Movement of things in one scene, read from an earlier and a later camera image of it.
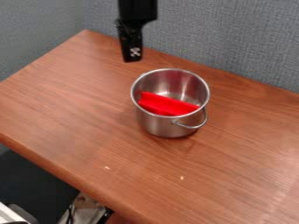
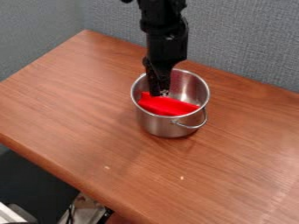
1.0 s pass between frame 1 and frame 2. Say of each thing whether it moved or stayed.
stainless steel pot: stayed
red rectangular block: stayed
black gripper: moved
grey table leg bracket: stayed
